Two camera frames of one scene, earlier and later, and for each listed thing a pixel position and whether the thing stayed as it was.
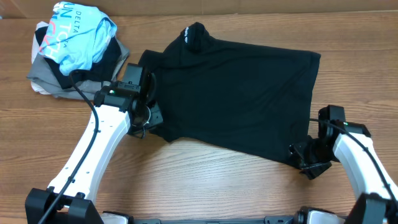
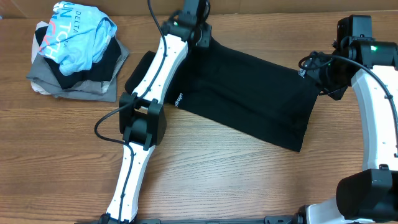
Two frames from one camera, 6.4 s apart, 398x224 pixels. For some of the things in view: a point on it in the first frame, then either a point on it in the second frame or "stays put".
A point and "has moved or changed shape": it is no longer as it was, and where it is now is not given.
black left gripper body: (152, 116) → (205, 38)
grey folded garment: (41, 73) stays put
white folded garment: (35, 49) stays put
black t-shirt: (246, 99) has moved or changed shape
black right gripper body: (308, 160) → (319, 73)
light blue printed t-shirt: (78, 37) stays put
